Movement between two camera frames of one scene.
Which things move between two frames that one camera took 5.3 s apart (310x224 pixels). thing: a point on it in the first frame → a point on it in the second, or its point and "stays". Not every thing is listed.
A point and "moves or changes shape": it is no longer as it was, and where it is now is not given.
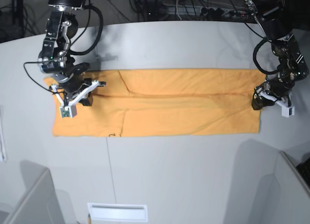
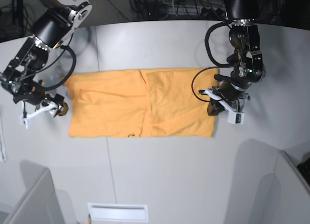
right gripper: (266, 94) → (231, 90)
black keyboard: (304, 168) stays
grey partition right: (294, 194) stays
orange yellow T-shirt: (153, 102) moves or changes shape
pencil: (89, 220) stays
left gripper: (70, 81) → (37, 95)
